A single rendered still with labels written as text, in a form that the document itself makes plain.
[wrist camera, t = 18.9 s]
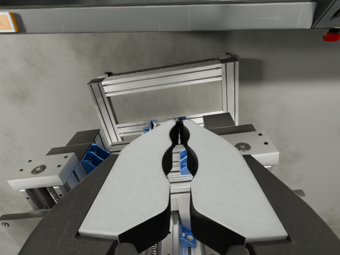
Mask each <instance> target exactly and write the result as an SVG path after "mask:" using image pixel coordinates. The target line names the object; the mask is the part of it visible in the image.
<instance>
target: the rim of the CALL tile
mask: <svg viewBox="0 0 340 255"><path fill-rule="evenodd" d="M0 15H7V17H8V20H9V23H10V26H11V28H12V30H0V32H17V31H16V28H15V25H14V23H13V20H12V17H11V14H10V12H0Z"/></svg>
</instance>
